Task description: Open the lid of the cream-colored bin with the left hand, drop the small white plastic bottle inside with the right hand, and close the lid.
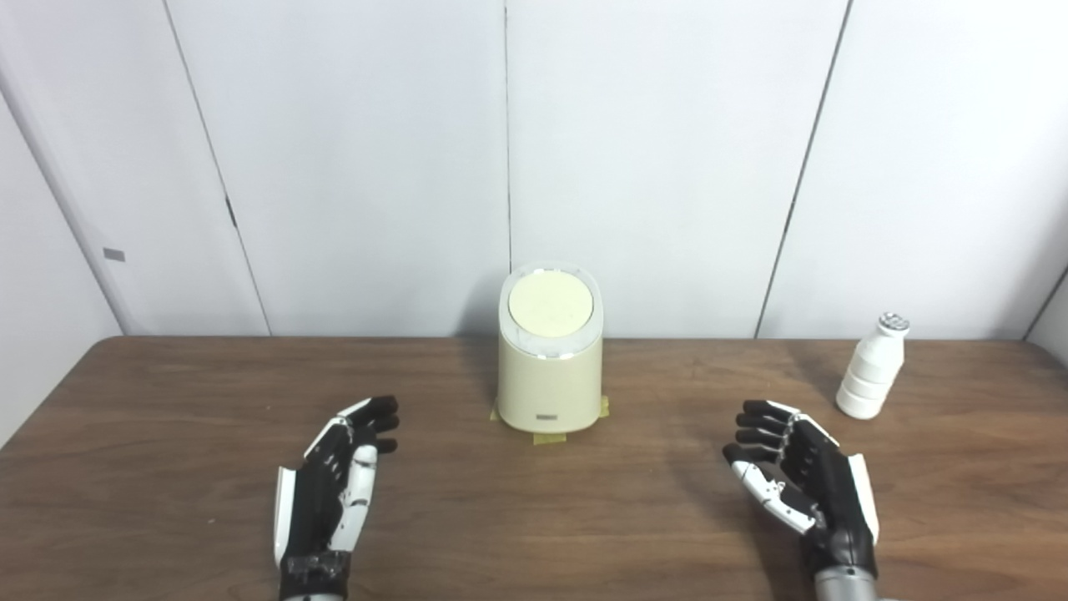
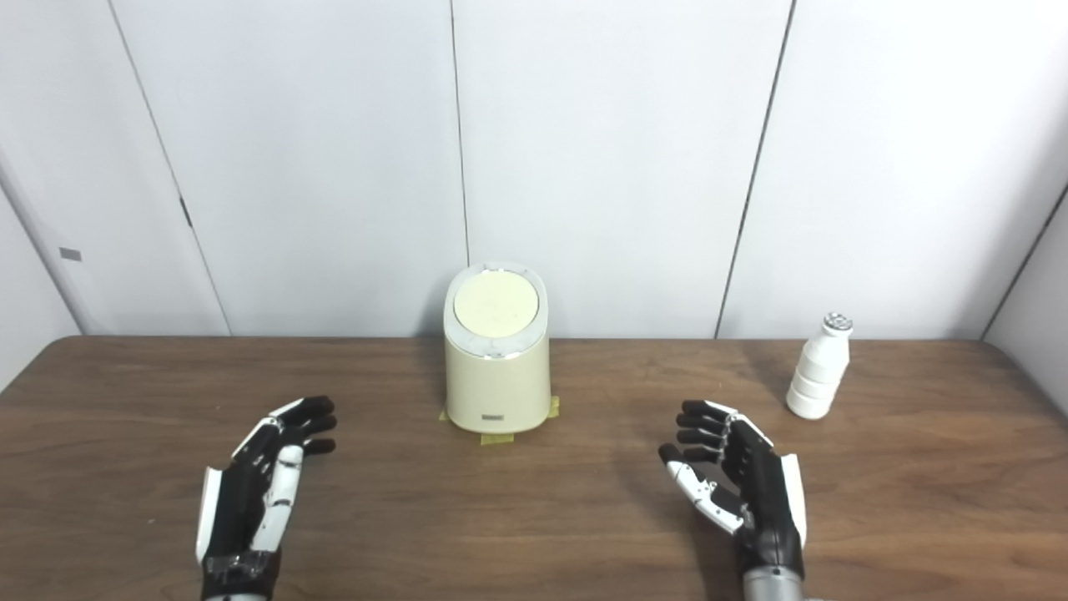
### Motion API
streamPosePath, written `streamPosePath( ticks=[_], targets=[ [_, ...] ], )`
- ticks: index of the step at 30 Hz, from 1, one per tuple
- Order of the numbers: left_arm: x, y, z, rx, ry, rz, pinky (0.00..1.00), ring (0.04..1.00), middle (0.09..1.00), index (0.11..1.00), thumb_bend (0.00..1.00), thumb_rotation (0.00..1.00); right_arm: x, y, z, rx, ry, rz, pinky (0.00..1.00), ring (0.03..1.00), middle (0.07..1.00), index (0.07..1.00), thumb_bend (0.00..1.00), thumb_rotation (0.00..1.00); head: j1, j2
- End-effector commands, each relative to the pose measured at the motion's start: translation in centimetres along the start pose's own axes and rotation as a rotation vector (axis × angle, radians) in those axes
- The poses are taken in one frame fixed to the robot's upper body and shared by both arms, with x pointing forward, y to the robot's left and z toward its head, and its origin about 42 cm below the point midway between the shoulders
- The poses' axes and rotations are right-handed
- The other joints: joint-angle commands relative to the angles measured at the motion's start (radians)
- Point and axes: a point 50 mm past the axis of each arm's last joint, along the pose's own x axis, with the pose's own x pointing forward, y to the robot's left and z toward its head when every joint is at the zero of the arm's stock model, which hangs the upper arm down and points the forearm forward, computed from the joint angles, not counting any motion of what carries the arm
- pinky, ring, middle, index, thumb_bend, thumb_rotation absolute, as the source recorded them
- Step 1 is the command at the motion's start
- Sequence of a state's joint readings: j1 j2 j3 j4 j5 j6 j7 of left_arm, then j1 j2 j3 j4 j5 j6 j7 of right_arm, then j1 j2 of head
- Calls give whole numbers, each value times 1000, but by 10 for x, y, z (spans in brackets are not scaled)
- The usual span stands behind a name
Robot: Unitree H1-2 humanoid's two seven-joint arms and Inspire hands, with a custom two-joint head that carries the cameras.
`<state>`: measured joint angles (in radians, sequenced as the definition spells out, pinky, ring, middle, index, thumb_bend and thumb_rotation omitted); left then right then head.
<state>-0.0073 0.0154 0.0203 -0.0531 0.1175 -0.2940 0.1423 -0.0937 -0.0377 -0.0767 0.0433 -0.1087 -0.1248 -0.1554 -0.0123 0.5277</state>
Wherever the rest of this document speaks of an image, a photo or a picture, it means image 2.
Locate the small white plastic bottle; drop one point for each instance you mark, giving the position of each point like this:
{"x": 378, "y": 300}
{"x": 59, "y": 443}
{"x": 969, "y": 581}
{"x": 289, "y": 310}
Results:
{"x": 819, "y": 371}

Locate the cream-colored bin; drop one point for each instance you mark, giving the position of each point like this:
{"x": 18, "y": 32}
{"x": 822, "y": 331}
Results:
{"x": 496, "y": 388}

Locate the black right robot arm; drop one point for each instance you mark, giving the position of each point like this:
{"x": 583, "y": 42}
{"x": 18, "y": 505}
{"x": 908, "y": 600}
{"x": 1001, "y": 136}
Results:
{"x": 772, "y": 588}

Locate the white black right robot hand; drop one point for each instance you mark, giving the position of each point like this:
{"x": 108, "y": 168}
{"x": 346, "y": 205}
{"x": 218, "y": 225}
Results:
{"x": 763, "y": 492}

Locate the small grey wall label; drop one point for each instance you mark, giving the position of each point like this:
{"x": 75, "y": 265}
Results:
{"x": 70, "y": 255}

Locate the black wall panel hinge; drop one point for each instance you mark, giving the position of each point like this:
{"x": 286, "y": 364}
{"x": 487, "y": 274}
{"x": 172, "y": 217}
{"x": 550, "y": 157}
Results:
{"x": 185, "y": 212}

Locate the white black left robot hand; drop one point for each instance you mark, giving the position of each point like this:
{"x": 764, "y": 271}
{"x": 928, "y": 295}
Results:
{"x": 242, "y": 501}

